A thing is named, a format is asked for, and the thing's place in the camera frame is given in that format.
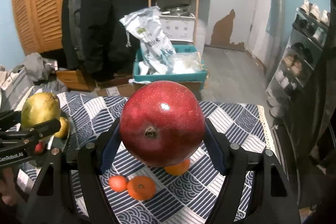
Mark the white printed plastic bag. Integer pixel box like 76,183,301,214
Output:
120,6,175,75

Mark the grey shoe rack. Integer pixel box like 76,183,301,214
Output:
266,0,330,118

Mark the brown cardboard box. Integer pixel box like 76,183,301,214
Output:
96,82,202,101

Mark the small wooden drawer box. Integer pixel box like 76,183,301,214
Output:
56,70,96,92

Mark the small orange tangerine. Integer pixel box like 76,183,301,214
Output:
108,175,128,192

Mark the steel pot with lid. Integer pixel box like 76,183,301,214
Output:
161,3,190,16

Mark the black hanging jacket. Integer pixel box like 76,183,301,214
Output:
62,0,148,83

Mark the large red apple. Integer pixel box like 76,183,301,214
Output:
120,81,206,167

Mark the grey clothes pile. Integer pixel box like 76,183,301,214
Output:
1,53,68,111

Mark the teal storage bin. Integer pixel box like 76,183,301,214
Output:
133,45,209,90

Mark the dark glass fruit bowl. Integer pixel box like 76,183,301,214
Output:
29,110,71,167

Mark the small red apple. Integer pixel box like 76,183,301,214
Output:
34,141,45,155

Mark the white patterned storage box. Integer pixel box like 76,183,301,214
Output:
159,14,196,43

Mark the small yellow fruit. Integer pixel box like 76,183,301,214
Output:
54,117,70,139

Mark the large orange with stem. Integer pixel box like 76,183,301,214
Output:
127,176,156,201

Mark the green yellow pear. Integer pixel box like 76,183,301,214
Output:
21,92,61,129

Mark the medium orange tangerine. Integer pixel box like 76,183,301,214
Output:
164,159,190,176

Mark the blue white patterned tablecloth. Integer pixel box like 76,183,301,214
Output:
51,92,269,223

